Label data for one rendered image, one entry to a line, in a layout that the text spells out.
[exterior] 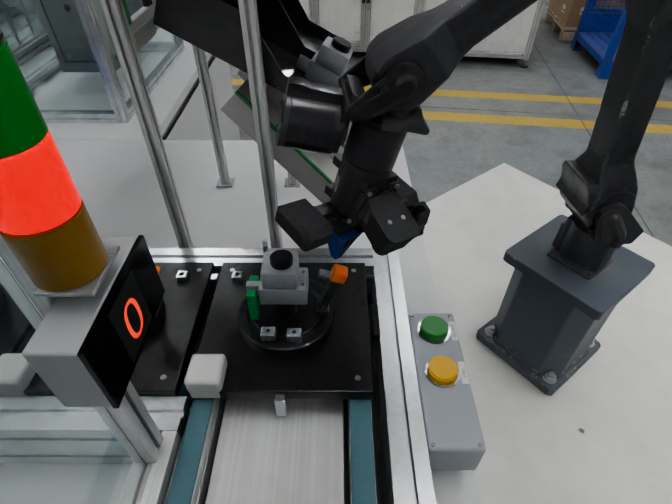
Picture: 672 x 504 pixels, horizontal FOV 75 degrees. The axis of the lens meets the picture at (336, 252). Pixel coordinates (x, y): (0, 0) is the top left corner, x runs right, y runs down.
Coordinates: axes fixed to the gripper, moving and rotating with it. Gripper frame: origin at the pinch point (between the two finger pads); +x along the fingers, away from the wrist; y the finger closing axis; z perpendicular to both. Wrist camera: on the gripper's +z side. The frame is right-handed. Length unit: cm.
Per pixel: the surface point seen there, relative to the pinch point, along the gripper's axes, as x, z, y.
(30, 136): -20.7, 0.8, -30.4
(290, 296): 8.7, -0.3, -6.0
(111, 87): 33, -104, 7
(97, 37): 19, -105, 6
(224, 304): 18.5, -9.6, -9.8
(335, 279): 5.4, 2.1, -1.0
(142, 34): -8.2, -41.8, -7.3
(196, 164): 36, -65, 15
